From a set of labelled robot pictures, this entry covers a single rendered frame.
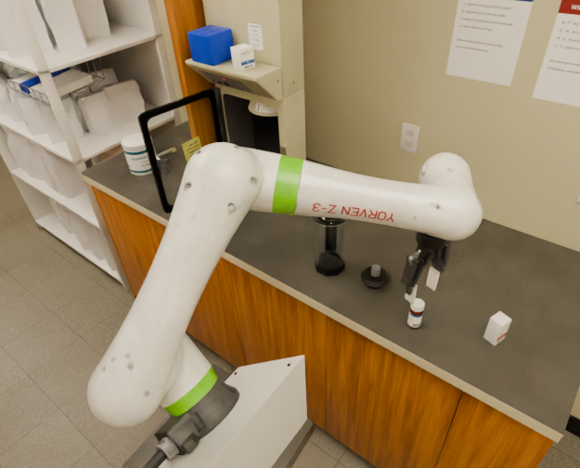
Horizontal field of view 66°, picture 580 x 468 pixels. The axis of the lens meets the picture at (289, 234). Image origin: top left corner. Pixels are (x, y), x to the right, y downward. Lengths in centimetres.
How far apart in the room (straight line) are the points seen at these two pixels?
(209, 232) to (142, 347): 22
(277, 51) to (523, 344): 110
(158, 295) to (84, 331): 211
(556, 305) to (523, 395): 35
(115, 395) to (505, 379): 94
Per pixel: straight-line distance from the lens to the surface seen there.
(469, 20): 161
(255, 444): 97
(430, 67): 169
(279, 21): 142
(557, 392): 135
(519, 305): 151
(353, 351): 151
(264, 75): 141
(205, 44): 151
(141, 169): 212
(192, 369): 98
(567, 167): 167
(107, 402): 83
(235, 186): 68
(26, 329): 303
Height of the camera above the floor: 197
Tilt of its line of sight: 39 degrees down
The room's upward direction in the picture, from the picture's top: 3 degrees counter-clockwise
